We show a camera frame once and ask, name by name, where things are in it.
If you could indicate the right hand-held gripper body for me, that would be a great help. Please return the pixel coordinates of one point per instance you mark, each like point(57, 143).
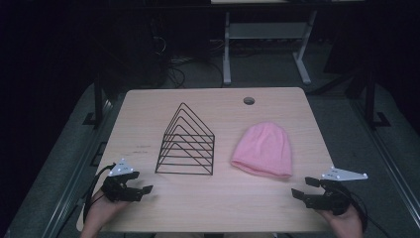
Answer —
point(332, 200)

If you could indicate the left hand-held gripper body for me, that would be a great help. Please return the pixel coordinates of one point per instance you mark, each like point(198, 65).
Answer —
point(116, 193)

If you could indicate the pink knitted beanie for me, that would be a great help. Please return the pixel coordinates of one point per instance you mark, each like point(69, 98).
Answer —
point(264, 150)

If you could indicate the person's left hand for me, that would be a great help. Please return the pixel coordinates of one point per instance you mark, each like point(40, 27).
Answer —
point(100, 213)

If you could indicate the person's right hand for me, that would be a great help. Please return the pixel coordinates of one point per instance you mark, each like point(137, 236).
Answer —
point(345, 224)

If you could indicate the black metal stand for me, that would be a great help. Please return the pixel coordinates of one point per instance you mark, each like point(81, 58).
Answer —
point(98, 99)
point(371, 99)

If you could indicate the white metal desk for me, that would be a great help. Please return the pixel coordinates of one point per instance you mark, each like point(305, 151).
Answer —
point(267, 31)

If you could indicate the aluminium floor rail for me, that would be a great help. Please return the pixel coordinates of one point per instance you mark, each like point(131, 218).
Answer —
point(71, 178)
point(388, 155)

